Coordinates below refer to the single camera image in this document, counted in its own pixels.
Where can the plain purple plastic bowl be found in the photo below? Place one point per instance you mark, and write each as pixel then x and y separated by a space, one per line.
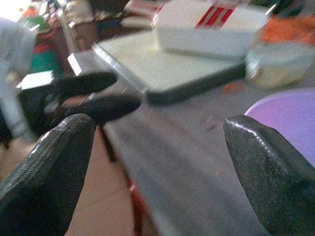
pixel 290 118

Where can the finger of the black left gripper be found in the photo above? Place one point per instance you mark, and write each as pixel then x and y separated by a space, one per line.
pixel 88 84
pixel 115 107

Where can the orange carrot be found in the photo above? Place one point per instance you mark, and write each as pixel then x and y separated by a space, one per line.
pixel 288 30

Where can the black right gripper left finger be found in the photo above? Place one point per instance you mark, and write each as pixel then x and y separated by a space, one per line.
pixel 44 184

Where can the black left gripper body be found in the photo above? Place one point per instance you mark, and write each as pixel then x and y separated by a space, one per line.
pixel 34 108

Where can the small clear lidded food container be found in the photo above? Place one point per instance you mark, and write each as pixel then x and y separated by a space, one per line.
pixel 278 66

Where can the white mandoline slicer red blade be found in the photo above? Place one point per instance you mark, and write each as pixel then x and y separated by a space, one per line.
pixel 209 37

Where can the red plastic stool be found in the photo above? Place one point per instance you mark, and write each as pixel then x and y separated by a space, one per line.
pixel 139 209

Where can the pale green cutting board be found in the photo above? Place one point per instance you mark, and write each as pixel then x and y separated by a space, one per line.
pixel 167 71

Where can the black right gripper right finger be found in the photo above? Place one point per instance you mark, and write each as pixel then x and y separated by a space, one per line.
pixel 275 182

